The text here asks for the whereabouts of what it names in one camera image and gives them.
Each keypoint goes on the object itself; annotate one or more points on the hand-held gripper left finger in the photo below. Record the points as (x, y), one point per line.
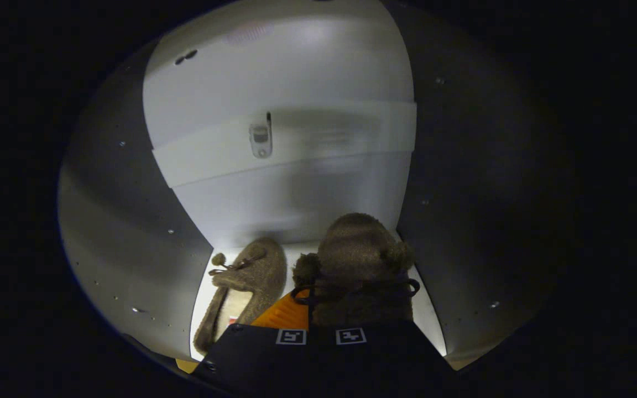
(257, 354)

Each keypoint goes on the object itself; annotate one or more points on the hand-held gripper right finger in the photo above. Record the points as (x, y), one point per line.
(385, 354)

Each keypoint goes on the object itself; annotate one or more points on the brown fuzzy shoe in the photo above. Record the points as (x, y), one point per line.
(257, 271)
(357, 254)

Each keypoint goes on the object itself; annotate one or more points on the grey shoe cabinet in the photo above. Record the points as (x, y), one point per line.
(130, 221)

